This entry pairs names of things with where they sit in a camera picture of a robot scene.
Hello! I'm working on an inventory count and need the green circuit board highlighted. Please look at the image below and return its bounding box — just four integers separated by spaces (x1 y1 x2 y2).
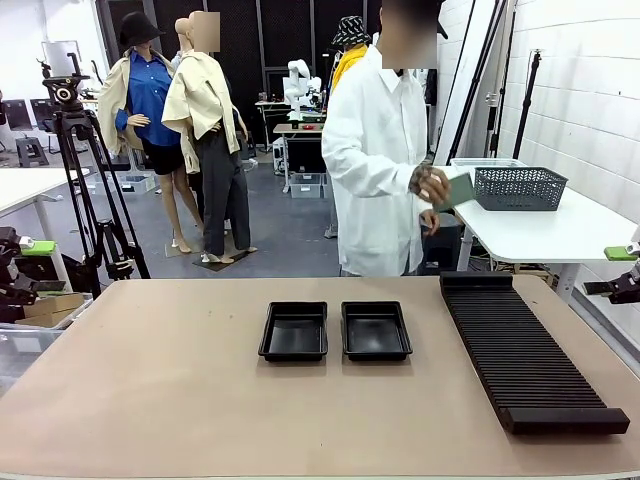
432 172 477 214

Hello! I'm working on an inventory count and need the black ESD tray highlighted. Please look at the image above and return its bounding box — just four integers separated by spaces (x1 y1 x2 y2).
257 300 330 363
340 300 414 363

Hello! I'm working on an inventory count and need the person's left hand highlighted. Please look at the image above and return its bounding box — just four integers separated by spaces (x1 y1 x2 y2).
418 208 442 237

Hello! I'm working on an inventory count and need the person's right hand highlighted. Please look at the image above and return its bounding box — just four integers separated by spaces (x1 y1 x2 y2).
408 163 454 205

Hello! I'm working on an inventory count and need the brown cardboard box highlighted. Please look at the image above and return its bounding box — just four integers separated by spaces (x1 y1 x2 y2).
14 292 86 329

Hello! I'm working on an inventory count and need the black bag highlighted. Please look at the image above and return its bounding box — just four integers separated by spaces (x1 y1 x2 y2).
49 252 96 294

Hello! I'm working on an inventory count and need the large transparent plastic crate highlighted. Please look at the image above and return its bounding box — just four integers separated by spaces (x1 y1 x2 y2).
0 297 95 401

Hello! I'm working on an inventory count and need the large white work table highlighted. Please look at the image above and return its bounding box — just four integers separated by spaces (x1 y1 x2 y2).
0 167 92 294

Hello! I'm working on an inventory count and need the white side table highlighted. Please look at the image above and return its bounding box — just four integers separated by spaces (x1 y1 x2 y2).
442 164 640 304

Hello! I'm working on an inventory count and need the black step stool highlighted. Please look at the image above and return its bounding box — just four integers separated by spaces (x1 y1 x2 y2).
14 135 50 169

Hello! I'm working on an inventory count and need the grey plastic basket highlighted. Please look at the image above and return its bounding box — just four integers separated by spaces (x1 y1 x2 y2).
472 166 570 212

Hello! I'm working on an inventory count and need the black slotted board rack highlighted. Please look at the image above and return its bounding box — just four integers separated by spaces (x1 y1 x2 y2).
438 271 631 436

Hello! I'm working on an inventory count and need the dark computer monitor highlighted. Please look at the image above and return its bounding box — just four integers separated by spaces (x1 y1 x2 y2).
29 98 57 126
2 98 32 132

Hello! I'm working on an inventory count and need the clear plastic bin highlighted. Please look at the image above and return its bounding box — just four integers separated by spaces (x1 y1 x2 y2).
449 157 529 171

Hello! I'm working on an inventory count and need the black clamp stand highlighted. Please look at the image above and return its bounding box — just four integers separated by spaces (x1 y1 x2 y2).
484 0 516 159

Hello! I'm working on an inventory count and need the black light stand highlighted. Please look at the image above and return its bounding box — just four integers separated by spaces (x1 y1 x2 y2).
512 48 545 161

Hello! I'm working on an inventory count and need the mannequin with blue shirt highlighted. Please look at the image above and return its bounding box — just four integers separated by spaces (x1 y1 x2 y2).
97 29 204 254

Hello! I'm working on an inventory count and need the black slanted stand pole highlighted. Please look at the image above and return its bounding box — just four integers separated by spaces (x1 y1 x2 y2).
446 0 509 166

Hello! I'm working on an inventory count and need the mannequin with cream jacket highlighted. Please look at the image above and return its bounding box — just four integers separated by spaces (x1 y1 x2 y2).
161 9 259 265

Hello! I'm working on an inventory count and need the black bucket hat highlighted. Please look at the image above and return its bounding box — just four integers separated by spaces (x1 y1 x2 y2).
118 12 167 52

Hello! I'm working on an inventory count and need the person in white coat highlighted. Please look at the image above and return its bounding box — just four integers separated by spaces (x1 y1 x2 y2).
321 0 456 278

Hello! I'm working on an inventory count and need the clear storage box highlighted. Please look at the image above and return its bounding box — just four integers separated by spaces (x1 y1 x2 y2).
289 172 324 199

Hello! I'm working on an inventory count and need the background desk with black cabinet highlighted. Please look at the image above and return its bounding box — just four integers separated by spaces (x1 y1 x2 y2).
272 122 329 194

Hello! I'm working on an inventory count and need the small white background robot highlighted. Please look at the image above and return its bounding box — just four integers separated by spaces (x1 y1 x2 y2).
287 58 324 122

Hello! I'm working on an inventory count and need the mannequin with yellow hoodie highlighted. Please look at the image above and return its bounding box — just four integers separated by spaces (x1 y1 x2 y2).
329 42 374 96

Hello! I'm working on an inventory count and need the patterned bucket hat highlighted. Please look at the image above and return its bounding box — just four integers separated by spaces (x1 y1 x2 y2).
330 15 372 47

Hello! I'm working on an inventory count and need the black camera tripod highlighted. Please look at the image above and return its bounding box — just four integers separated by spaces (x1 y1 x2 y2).
42 52 152 299

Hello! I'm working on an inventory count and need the black mannequin base plate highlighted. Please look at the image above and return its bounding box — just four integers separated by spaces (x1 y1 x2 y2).
192 248 251 274

